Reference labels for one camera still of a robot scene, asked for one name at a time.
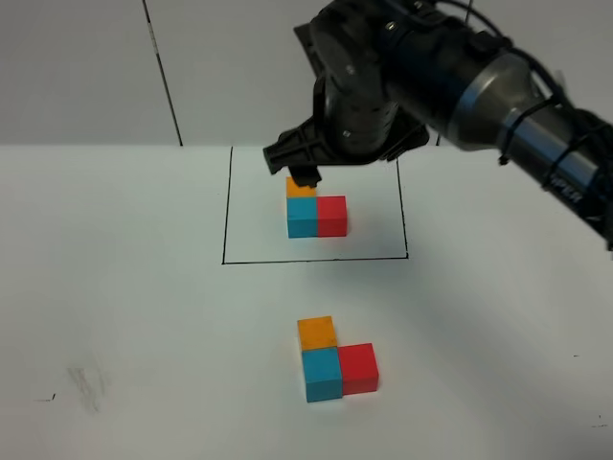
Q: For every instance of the blue template block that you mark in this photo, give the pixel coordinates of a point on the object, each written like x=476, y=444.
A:
x=301, y=217

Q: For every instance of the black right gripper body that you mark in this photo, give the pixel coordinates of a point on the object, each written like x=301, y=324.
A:
x=344, y=130

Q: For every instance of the red template block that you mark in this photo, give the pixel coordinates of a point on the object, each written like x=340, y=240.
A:
x=332, y=216

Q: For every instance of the orange template block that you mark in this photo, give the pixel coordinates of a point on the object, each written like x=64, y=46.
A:
x=293, y=190

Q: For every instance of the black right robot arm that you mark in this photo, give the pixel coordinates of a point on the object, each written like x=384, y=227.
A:
x=390, y=72

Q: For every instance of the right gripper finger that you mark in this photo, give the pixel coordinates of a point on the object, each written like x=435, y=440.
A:
x=305, y=176

